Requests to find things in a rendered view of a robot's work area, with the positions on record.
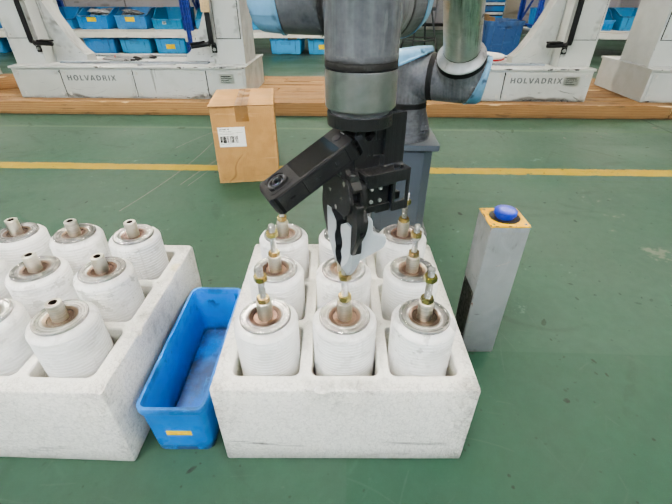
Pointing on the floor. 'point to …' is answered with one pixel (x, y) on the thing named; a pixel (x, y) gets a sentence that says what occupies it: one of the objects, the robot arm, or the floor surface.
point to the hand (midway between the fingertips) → (341, 265)
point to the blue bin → (189, 372)
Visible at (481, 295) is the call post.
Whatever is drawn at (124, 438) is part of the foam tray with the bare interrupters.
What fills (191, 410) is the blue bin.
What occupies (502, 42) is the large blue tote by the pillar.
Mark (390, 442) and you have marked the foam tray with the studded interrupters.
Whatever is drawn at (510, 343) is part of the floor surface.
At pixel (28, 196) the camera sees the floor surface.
